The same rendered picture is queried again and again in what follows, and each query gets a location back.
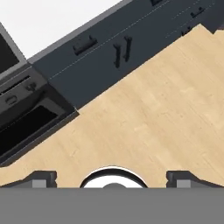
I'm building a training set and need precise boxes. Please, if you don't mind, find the round white and black object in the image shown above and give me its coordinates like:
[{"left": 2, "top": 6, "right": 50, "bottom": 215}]
[{"left": 79, "top": 164, "right": 150, "bottom": 189}]

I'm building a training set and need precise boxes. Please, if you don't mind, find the black drawer handle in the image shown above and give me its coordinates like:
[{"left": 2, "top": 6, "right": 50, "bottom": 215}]
[
  {"left": 72, "top": 34, "right": 99, "bottom": 57},
  {"left": 180, "top": 25, "right": 193, "bottom": 36},
  {"left": 190, "top": 6, "right": 206, "bottom": 18},
  {"left": 150, "top": 0, "right": 165, "bottom": 7}
]

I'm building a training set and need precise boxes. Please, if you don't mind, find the black oven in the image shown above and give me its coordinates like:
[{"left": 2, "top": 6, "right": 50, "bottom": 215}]
[{"left": 0, "top": 64, "right": 81, "bottom": 168}]

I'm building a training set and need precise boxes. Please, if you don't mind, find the dark grey drawer front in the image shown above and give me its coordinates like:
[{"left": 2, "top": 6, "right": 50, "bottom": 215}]
[
  {"left": 119, "top": 0, "right": 177, "bottom": 36},
  {"left": 31, "top": 11, "right": 123, "bottom": 81},
  {"left": 171, "top": 0, "right": 224, "bottom": 38},
  {"left": 165, "top": 17, "right": 206, "bottom": 50}
]

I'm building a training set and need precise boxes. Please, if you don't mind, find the black hob with grey rim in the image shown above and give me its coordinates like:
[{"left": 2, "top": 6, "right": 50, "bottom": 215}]
[{"left": 0, "top": 22, "right": 29, "bottom": 81}]

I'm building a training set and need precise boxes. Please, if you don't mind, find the black cupboard door handle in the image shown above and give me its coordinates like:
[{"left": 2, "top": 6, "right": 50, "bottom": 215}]
[
  {"left": 122, "top": 35, "right": 133, "bottom": 63},
  {"left": 112, "top": 43, "right": 123, "bottom": 70}
]

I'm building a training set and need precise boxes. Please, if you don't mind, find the dark grey cupboard door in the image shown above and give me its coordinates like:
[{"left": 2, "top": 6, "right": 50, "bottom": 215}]
[
  {"left": 120, "top": 2, "right": 177, "bottom": 79},
  {"left": 47, "top": 32, "right": 127, "bottom": 111}
]

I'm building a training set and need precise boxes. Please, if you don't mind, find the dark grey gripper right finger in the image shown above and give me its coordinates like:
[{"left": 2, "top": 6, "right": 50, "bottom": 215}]
[{"left": 165, "top": 170, "right": 224, "bottom": 189}]

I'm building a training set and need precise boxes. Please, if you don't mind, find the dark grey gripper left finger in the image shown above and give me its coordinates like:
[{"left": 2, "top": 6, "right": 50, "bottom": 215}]
[{"left": 0, "top": 170, "right": 58, "bottom": 189}]

